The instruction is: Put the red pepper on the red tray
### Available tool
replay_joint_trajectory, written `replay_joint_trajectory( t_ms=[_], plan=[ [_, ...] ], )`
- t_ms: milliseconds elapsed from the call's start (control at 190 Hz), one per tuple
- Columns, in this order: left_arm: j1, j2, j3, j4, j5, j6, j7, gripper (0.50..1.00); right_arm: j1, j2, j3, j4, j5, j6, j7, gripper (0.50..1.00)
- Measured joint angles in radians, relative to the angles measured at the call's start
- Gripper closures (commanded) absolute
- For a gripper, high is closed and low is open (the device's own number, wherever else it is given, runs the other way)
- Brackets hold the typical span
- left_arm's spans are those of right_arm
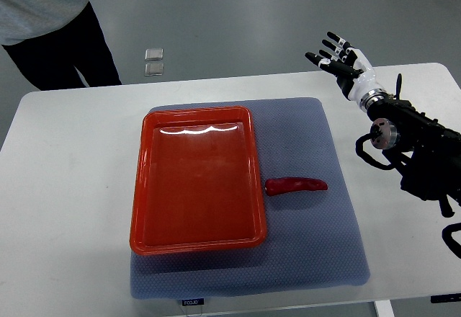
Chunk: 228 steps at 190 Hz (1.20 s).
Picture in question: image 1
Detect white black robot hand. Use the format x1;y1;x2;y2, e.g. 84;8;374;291
305;32;387;112

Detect red chili pepper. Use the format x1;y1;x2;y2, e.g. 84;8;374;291
264;177;328;196

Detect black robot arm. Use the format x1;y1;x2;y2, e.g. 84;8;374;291
355;74;460;218

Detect red plastic tray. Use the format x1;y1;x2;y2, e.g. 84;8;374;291
130;106;267;256

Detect blue-grey foam mat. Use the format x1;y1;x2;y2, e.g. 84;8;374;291
130;97;370;300

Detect lower metal floor plate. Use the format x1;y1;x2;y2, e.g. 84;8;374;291
145;63;164;76

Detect metal floor plate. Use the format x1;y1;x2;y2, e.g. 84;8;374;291
145;48;164;61
145;63;164;76

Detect upper metal floor plate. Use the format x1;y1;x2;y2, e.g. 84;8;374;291
145;48;164;61

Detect person in grey shirt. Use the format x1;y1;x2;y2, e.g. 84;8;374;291
1;0;121;91

